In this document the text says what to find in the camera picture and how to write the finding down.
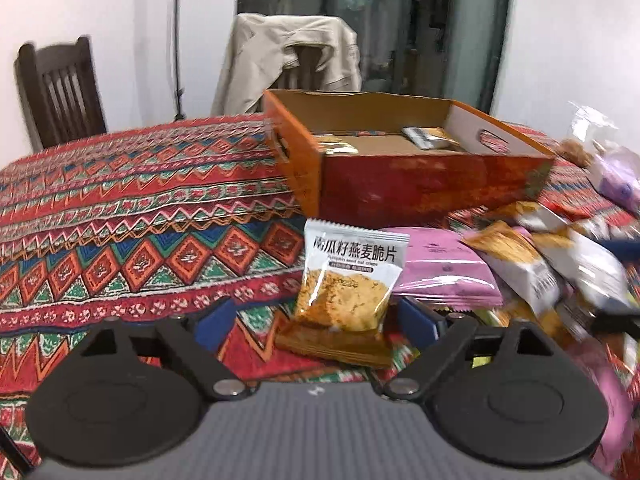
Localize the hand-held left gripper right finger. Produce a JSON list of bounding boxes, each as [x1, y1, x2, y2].
[[382, 296, 561, 404]]

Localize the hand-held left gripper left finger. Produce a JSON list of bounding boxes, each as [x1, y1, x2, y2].
[[75, 299, 248, 402]]

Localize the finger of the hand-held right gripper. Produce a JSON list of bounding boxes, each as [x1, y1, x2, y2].
[[597, 237, 640, 258], [589, 309, 640, 337]]

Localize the white orange oat crisp packet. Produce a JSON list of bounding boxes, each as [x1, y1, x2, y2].
[[291, 219, 411, 335]]

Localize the brown wafer packet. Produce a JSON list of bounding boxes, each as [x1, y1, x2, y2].
[[274, 317, 393, 370]]

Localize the orange cardboard box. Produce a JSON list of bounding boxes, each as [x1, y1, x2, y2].
[[262, 88, 557, 217]]

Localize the clear plastic bag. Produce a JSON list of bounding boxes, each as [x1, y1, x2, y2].
[[556, 101, 640, 171]]

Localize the patterned red tablecloth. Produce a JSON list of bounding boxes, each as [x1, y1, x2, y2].
[[0, 112, 640, 480]]

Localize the gold snack packet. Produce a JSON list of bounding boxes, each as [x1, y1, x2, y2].
[[401, 126, 465, 152], [311, 134, 360, 157]]

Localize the wooden chair under jacket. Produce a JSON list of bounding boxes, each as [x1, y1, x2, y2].
[[274, 47, 328, 93]]

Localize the beige jacket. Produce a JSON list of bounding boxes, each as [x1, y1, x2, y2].
[[211, 12, 363, 117]]

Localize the dark wooden chair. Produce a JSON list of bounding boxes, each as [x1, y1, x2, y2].
[[14, 35, 109, 152]]

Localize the black light stand pole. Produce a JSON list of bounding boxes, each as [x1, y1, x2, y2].
[[169, 0, 190, 122]]

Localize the glass sliding doors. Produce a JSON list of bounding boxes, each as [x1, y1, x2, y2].
[[235, 0, 515, 117]]

